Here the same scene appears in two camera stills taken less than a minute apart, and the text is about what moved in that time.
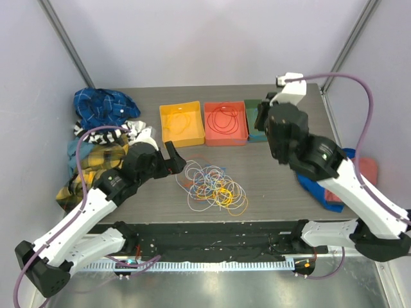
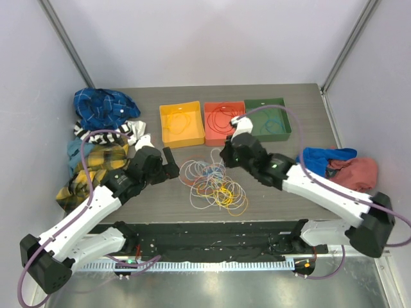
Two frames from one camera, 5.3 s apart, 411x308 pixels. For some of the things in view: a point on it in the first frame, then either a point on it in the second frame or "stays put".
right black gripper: (263, 108) to (226, 154)
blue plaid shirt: (101, 108) stays put
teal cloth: (84, 149) stays put
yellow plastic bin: (182, 124) stays put
